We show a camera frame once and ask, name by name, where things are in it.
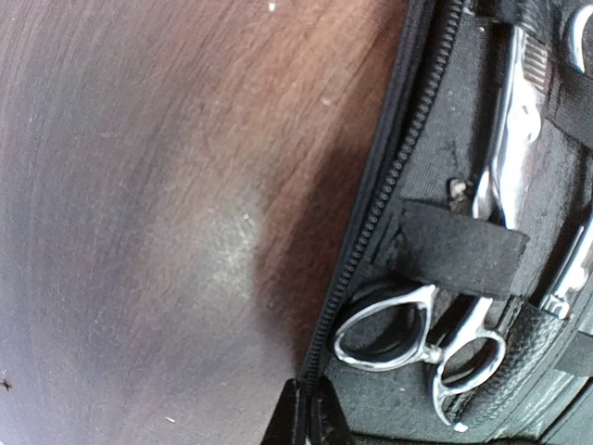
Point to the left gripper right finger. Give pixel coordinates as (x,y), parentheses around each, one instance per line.
(327,422)

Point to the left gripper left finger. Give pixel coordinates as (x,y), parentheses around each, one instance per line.
(288,421)

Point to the silver thinning scissors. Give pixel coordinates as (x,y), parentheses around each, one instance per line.
(454,266)

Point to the black zippered tool case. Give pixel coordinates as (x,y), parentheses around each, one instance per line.
(430,147)

